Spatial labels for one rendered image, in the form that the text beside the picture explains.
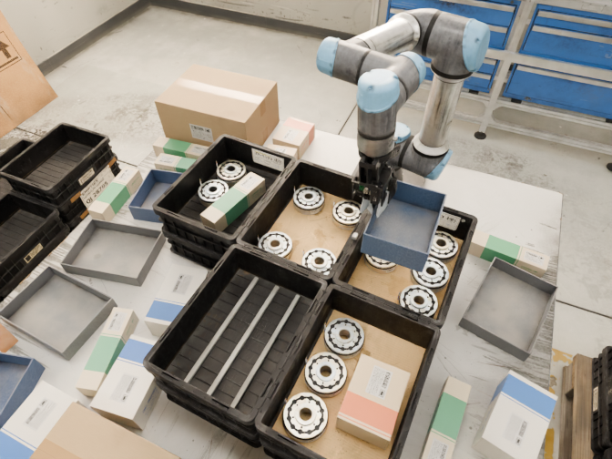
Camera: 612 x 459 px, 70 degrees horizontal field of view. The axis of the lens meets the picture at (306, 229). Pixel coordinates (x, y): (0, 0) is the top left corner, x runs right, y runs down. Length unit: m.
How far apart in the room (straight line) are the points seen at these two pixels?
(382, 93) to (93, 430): 0.94
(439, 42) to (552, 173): 2.04
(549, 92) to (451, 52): 1.88
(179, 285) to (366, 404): 0.65
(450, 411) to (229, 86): 1.42
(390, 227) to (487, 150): 2.14
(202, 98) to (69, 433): 1.24
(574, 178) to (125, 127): 3.00
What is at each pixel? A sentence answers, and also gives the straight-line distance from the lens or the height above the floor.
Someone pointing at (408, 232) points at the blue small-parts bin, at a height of 1.07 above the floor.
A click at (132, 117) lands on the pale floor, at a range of 3.49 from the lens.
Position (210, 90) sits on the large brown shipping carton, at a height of 0.90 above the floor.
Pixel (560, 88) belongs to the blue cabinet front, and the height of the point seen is 0.45.
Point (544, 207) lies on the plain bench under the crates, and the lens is 1.85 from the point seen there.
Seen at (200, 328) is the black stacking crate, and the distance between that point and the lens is 1.24.
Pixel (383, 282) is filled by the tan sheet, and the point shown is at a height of 0.83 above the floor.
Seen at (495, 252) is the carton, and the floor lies 0.75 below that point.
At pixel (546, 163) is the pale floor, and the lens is 3.24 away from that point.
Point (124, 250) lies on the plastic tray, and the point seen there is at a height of 0.70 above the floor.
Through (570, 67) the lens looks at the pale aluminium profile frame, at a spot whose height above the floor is 0.60.
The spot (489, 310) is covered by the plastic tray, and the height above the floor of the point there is 0.70.
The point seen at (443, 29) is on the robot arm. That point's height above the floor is 1.37.
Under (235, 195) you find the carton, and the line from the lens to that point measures 1.43.
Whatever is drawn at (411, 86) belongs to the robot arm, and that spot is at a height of 1.43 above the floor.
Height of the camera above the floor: 1.90
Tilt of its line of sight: 50 degrees down
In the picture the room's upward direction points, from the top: 1 degrees counter-clockwise
